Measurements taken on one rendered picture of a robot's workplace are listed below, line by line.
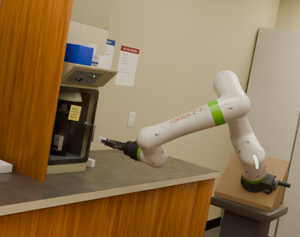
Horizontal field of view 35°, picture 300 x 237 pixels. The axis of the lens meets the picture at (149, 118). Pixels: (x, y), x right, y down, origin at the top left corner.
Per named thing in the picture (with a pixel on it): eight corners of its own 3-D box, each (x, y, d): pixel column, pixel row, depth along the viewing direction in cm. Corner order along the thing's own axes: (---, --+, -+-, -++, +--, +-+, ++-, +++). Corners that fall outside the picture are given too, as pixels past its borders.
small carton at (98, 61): (91, 66, 240) (93, 54, 240) (98, 67, 244) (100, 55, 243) (97, 67, 237) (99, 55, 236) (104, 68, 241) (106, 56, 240)
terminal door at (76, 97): (43, 165, 231) (56, 85, 227) (86, 162, 256) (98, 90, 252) (44, 165, 231) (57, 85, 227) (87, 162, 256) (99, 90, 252)
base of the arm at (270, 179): (293, 180, 247) (293, 173, 243) (284, 202, 239) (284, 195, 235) (246, 167, 260) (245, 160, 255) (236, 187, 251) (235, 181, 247)
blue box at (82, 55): (62, 61, 227) (65, 42, 226) (76, 63, 235) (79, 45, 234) (76, 63, 221) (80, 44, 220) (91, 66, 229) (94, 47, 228)
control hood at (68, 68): (55, 81, 227) (57, 60, 226) (99, 86, 253) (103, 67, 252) (71, 84, 220) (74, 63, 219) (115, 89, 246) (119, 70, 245)
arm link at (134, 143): (134, 163, 225) (146, 162, 233) (139, 139, 224) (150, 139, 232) (125, 160, 229) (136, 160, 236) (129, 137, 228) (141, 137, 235)
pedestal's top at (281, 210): (287, 213, 258) (288, 206, 258) (266, 223, 232) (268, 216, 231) (234, 196, 276) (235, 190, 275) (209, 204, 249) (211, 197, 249)
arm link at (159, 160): (164, 175, 222) (175, 157, 227) (155, 158, 213) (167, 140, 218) (140, 167, 230) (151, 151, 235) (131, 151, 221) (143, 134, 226)
